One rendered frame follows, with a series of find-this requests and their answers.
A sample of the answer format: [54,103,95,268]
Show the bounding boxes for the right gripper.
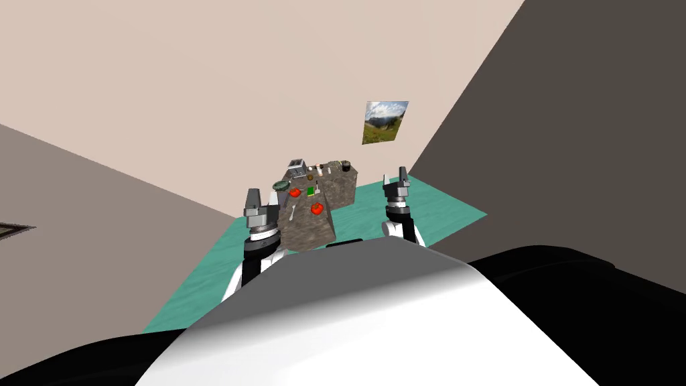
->
[382,166,412,203]

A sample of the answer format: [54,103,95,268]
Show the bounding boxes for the brown stone table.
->
[277,159,359,253]

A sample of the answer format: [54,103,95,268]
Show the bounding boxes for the dark framed picture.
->
[0,222,38,241]

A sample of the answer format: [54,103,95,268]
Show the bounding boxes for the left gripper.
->
[243,188,280,231]

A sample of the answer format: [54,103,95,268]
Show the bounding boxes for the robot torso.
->
[133,238,602,386]

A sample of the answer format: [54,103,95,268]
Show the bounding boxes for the landscape picture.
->
[361,100,410,146]

